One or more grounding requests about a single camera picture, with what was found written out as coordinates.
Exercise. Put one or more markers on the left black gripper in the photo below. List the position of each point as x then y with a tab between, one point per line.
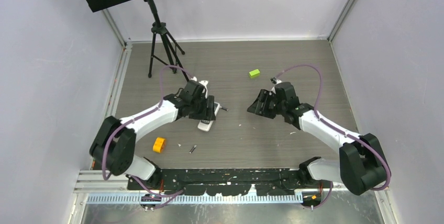
207	113

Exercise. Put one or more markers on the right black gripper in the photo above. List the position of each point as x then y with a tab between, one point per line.
264	97

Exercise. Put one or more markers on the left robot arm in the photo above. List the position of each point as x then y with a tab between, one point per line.
115	142

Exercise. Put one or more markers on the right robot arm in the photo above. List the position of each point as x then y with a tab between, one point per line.
362	165

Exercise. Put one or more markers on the green block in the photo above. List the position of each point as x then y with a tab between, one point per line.
254	73

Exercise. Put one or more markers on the yellow toy block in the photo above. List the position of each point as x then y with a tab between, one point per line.
159	145

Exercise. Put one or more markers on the black tripod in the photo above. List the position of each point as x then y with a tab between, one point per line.
169	43

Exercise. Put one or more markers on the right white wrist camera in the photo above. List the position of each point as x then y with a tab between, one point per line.
275	82

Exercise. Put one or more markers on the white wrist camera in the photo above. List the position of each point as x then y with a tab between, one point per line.
203	84
275	82

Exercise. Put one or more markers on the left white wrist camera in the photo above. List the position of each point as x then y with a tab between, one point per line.
203	84

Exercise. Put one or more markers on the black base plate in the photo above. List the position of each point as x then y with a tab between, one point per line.
228	182

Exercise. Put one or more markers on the white cable duct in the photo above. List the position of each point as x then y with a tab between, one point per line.
141	198

